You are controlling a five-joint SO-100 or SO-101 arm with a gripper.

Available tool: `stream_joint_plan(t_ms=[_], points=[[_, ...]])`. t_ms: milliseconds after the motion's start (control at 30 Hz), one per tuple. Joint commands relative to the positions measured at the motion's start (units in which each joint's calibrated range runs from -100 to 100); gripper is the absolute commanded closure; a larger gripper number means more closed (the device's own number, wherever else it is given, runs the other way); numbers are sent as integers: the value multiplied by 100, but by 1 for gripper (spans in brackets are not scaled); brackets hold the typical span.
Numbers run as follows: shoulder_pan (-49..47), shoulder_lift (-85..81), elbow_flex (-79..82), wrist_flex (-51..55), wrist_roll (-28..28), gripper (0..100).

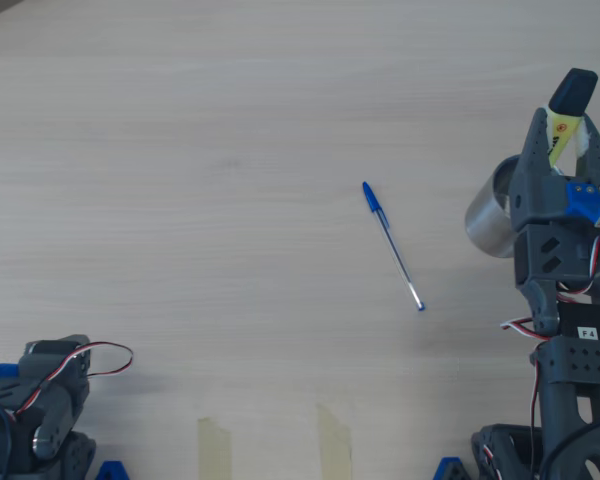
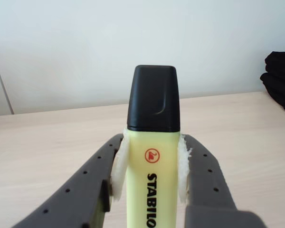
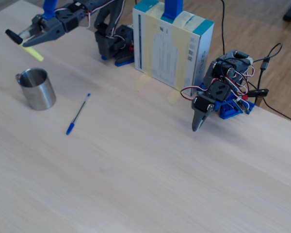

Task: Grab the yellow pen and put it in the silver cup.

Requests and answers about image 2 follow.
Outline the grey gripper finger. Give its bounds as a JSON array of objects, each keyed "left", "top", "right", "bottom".
[
  {"left": 177, "top": 133, "right": 268, "bottom": 228},
  {"left": 10, "top": 129, "right": 129, "bottom": 228}
]

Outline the yellow highlighter with black cap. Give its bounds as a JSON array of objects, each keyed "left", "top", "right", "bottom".
[{"left": 126, "top": 65, "right": 181, "bottom": 228}]

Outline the folded black cloth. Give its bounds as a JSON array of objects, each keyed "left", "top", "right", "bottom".
[{"left": 259, "top": 50, "right": 285, "bottom": 115}]

